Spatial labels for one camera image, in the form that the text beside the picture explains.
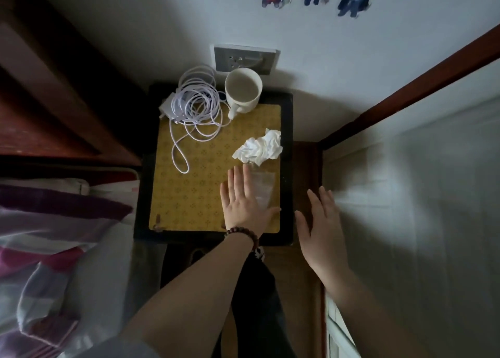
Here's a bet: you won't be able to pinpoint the person's grey shirt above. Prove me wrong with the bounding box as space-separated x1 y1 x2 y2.
74 333 161 358

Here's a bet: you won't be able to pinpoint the yellow-topped black nightstand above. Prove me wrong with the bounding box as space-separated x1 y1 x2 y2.
133 81 294 248

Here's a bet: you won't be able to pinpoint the white tissue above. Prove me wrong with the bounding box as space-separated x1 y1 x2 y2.
232 128 283 166

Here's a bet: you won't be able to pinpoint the person's right forearm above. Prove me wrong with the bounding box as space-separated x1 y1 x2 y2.
324 269 427 358

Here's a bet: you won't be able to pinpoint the white cable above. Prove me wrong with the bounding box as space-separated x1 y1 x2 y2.
171 64 231 174

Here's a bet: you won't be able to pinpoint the person's left hand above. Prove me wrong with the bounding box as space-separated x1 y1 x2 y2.
220 163 282 237

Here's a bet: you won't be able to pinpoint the bed with white floral sheet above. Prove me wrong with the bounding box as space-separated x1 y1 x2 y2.
0 166 165 358

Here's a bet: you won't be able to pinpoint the white door with brown frame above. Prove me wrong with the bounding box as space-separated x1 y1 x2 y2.
318 24 500 358

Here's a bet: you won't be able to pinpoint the pink purple banded pillow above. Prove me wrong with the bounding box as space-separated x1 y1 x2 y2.
0 177 135 253

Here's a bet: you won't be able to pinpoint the person's dark trousers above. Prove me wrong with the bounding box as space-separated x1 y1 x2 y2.
210 252 297 358

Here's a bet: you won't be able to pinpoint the person's right hand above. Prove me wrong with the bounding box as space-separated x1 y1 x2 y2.
294 186 351 288

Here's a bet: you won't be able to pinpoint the red brown wooden headboard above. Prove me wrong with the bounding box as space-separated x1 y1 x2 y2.
0 0 143 168

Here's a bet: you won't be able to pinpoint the brown bead bracelet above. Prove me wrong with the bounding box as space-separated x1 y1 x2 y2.
223 227 260 253

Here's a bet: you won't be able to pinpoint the white charger adapter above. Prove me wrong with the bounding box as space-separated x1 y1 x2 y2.
158 92 181 121

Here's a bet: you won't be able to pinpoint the clear plastic bag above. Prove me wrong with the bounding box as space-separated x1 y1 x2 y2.
249 165 277 210

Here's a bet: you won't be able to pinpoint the grey wall socket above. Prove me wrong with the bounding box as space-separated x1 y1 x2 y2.
213 43 281 76

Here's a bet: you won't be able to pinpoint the person's left forearm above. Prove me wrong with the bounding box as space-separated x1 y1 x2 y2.
117 235 258 358

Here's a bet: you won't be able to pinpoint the white mug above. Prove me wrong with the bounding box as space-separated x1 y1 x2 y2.
224 67 263 121

